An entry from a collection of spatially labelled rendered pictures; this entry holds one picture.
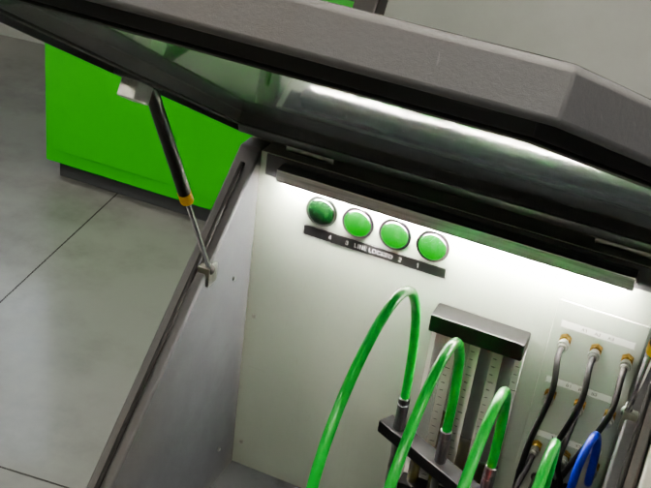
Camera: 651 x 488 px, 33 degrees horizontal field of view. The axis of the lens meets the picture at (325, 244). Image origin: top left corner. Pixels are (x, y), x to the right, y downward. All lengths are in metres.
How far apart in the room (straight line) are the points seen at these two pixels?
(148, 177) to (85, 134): 0.31
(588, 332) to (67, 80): 3.16
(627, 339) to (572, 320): 0.08
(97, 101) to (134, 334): 1.09
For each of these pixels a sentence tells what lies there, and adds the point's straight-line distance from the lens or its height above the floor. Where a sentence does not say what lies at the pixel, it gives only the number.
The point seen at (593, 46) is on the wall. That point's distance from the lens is 5.22.
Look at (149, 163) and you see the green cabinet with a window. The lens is 4.37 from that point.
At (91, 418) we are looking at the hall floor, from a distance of 3.38.
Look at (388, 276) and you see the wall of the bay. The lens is 1.66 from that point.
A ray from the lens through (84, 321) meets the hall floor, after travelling 3.79.
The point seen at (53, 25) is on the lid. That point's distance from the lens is 1.07.
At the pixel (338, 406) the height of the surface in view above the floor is 1.36.
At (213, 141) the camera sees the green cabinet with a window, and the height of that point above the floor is 0.38.
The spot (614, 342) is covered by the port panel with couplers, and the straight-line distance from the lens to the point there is 1.61.
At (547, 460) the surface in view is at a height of 1.32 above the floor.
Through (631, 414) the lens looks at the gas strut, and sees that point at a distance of 1.48.
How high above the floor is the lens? 2.16
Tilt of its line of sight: 30 degrees down
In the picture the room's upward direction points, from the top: 8 degrees clockwise
